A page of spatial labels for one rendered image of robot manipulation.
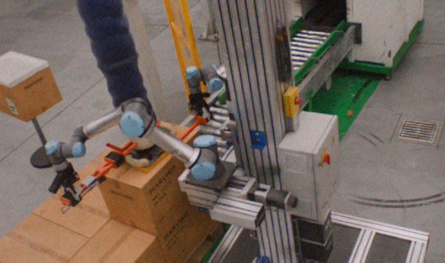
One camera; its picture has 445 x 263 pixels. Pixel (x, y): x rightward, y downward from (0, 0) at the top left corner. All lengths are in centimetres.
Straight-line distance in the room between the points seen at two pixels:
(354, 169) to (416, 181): 49
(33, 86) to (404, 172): 319
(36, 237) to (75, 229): 26
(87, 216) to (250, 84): 163
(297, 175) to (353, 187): 154
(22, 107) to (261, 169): 254
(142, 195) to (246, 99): 90
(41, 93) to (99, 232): 175
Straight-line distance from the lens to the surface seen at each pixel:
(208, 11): 670
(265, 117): 255
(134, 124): 242
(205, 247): 382
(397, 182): 420
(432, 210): 400
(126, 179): 309
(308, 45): 504
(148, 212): 312
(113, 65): 282
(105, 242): 335
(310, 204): 276
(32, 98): 474
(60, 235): 355
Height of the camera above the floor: 279
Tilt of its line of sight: 34 degrees down
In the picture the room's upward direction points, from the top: 11 degrees counter-clockwise
